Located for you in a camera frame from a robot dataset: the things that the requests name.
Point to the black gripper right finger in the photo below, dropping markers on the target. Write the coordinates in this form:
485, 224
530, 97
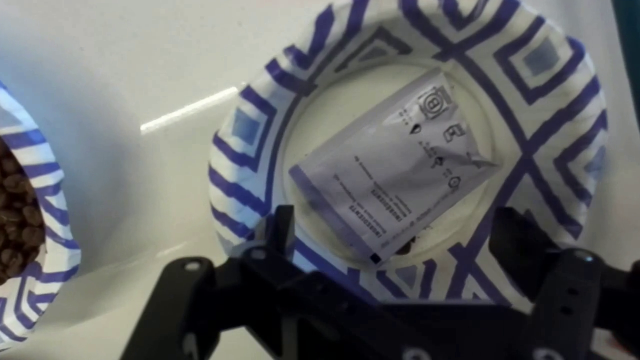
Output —
563, 293

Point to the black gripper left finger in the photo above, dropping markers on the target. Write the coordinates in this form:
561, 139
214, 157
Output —
180, 307

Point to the white sachet with print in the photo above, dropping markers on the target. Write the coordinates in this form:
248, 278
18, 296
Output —
393, 177

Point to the patterned plate with coffee grounds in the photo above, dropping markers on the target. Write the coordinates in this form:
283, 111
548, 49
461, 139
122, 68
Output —
31, 220

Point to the blue patterned paper plate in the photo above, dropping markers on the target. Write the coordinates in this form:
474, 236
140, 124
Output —
532, 100

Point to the white plastic stirrer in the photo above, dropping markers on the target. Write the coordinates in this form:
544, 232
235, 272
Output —
191, 111

